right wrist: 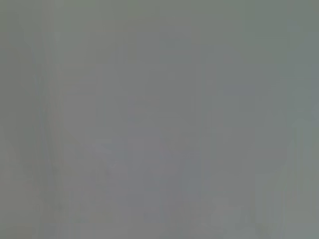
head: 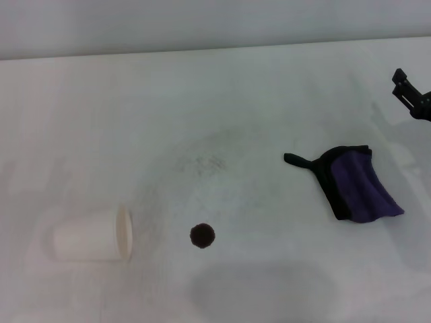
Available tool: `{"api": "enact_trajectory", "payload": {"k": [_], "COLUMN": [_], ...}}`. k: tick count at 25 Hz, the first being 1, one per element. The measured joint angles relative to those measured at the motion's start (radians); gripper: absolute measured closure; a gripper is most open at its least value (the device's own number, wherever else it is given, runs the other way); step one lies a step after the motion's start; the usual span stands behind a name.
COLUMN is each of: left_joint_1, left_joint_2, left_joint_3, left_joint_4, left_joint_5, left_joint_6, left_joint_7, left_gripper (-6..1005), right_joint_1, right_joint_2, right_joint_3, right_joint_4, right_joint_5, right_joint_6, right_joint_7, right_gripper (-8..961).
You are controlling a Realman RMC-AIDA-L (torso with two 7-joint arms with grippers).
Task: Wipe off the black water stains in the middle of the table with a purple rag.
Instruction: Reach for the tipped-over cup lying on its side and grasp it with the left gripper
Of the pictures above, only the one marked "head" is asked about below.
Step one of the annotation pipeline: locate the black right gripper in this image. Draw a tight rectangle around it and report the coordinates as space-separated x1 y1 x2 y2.
391 68 431 123

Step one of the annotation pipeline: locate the purple rag with black edge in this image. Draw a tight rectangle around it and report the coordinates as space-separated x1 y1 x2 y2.
284 145 405 224

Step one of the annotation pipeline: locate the white paper cup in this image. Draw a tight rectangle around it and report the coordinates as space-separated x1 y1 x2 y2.
52 204 133 263

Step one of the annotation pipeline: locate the black water stain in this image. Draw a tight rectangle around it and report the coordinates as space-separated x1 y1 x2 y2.
189 223 216 250

